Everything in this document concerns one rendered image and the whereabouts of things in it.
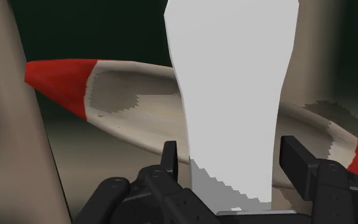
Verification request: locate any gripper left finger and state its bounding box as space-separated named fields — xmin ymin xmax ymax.
xmin=73 ymin=140 xmax=221 ymax=224

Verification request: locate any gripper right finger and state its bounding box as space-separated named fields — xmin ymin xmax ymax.
xmin=279 ymin=135 xmax=358 ymax=224

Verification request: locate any beige red-tipped elongated dish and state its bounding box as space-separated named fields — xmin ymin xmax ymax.
xmin=24 ymin=59 xmax=358 ymax=191

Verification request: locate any white tall tapered object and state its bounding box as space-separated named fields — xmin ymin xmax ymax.
xmin=163 ymin=0 xmax=300 ymax=213

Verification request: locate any beige tall rounded object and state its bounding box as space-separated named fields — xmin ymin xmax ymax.
xmin=278 ymin=0 xmax=348 ymax=107
xmin=0 ymin=0 xmax=72 ymax=224

